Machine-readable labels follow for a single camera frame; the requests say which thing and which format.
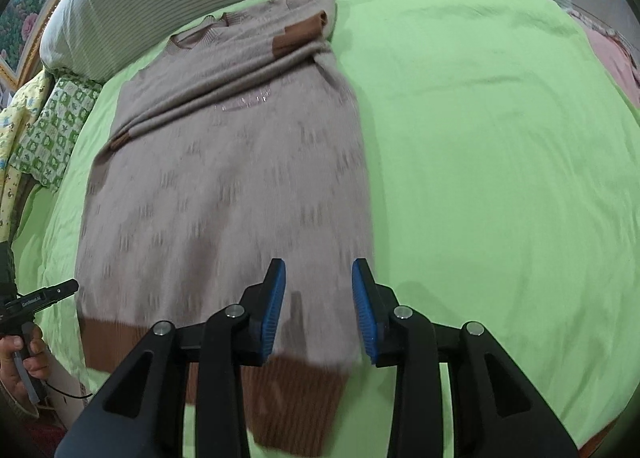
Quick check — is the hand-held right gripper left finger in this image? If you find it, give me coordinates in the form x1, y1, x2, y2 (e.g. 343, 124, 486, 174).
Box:
54, 258, 287, 458

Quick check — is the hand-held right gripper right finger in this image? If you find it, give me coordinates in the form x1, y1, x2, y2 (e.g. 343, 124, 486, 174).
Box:
351, 258, 581, 458

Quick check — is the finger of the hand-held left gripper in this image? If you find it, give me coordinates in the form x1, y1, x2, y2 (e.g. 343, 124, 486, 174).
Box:
17, 279, 80, 311

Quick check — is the beige sweater with brown trim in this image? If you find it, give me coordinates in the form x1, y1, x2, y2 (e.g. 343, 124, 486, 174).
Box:
74, 0, 376, 456

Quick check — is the person's left hand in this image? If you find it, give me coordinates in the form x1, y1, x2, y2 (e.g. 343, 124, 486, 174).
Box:
0, 324, 52, 405

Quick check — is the yellow cartoon-print quilt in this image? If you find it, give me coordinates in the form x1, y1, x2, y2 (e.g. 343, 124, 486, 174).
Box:
0, 71, 53, 244

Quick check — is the green checked leaf-print pillow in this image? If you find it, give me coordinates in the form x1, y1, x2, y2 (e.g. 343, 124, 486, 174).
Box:
10, 76, 103, 189

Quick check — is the gold-framed floral painting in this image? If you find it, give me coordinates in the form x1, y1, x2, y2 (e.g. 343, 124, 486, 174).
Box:
0, 0, 108, 89

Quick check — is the pink cloth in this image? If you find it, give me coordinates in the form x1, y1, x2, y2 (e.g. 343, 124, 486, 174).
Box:
582, 23, 640, 106

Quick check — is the thin black cable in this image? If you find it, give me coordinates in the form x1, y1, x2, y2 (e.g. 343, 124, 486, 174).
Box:
46, 385, 94, 400

